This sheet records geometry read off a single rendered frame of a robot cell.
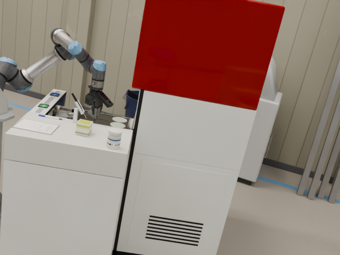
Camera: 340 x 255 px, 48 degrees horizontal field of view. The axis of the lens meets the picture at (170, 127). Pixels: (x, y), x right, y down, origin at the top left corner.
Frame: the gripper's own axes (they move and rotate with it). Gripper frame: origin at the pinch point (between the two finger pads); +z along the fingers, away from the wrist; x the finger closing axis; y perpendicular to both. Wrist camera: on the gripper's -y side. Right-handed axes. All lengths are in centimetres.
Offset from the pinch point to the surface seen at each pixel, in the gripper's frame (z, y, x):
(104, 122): 7.4, 4.3, -16.1
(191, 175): 24, -59, -26
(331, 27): -75, -84, -276
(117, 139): -5.1, -33.2, 24.0
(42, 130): 0.5, 5.7, 37.5
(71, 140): 0.8, -11.8, 34.5
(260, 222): 97, -94, -136
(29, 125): 0.5, 14.6, 38.3
